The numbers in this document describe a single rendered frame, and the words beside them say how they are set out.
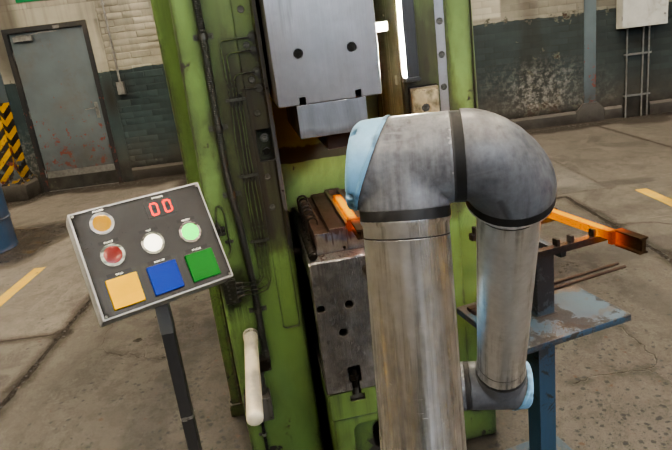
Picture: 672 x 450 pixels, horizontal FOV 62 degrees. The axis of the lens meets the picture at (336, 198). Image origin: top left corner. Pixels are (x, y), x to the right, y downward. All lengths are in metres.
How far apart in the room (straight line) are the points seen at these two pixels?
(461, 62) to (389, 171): 1.21
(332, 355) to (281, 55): 0.90
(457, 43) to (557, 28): 6.41
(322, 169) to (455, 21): 0.72
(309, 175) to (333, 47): 0.67
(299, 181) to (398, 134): 1.46
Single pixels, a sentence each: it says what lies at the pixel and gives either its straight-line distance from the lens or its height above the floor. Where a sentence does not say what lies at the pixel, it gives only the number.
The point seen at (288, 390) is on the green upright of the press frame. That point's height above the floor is 0.38.
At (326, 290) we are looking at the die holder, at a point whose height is 0.82.
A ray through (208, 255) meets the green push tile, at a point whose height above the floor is 1.03.
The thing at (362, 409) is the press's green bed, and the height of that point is 0.39.
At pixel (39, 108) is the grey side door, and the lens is 8.38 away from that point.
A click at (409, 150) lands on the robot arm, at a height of 1.40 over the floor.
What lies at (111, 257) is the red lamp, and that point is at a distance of 1.48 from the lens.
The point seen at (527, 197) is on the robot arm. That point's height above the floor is 1.32.
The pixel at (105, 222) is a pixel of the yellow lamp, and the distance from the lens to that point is 1.50.
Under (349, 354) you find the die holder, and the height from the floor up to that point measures 0.60.
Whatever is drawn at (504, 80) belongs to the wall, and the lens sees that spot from 8.00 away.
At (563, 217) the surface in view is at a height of 0.94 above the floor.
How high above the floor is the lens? 1.53
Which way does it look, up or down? 16 degrees down
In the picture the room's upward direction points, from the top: 7 degrees counter-clockwise
